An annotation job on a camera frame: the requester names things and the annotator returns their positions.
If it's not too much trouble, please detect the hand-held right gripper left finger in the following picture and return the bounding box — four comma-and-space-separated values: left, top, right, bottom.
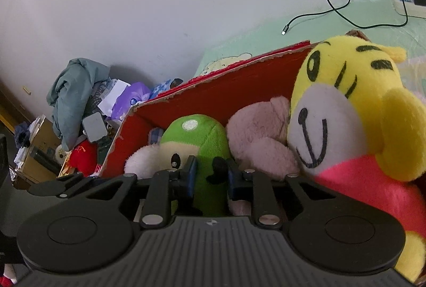
86, 156, 199, 230

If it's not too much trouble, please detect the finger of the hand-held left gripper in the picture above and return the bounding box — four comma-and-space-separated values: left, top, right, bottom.
28, 173, 84, 199

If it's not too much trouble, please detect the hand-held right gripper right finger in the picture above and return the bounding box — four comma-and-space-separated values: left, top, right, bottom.
226, 158, 336, 228

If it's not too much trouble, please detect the green plush toy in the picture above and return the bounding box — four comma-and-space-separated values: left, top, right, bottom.
160, 113, 231, 217

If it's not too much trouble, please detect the red cardboard box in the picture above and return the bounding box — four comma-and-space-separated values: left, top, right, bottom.
100, 40, 320, 179

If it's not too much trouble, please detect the yellow tiger plush toy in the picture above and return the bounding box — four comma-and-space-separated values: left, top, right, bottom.
287, 35, 426, 284

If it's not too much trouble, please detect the red cloth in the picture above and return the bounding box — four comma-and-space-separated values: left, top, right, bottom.
68, 139, 100, 176

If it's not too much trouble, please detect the brown cardboard box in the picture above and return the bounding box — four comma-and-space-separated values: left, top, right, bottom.
13, 116, 64, 184

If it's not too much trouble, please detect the pink plush toy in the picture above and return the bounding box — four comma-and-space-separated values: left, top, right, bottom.
226, 96, 302, 216

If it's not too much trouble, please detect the blue checkered cloth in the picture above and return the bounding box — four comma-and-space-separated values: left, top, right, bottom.
148, 127, 165, 145

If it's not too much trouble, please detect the dark blue cloth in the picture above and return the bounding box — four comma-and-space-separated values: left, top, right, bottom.
14, 122, 32, 148

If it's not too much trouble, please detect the grey square device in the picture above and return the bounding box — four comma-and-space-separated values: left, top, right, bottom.
81, 112, 108, 143

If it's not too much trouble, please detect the blue printed packet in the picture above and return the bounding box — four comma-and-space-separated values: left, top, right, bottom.
150, 77, 183, 99

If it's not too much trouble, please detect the purple packet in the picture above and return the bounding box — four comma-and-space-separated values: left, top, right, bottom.
111, 81, 152, 121

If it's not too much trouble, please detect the teal cloth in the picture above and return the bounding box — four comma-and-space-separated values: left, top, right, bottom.
47, 57, 112, 151

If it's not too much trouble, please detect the white paper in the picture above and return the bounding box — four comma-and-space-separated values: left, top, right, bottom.
98, 79, 132, 116

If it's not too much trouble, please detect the green cartoon bed sheet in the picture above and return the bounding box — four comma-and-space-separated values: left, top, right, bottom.
195, 0, 426, 101

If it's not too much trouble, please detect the white power strip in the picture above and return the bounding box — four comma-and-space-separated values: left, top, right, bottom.
392, 0, 426, 18

